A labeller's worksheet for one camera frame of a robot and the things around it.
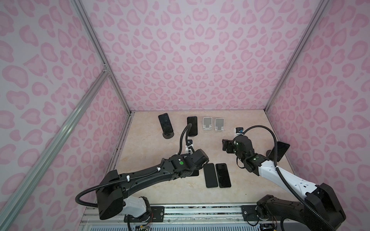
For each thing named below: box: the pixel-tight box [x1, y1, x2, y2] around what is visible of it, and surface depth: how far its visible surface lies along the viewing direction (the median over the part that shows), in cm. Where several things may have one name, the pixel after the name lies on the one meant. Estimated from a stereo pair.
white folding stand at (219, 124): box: [214, 117, 225, 132], surface depth 108 cm
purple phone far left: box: [158, 113, 174, 135], surface depth 100 cm
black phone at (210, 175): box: [203, 163, 219, 188], surface depth 87 cm
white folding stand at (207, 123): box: [202, 116, 213, 131], surface depth 109 cm
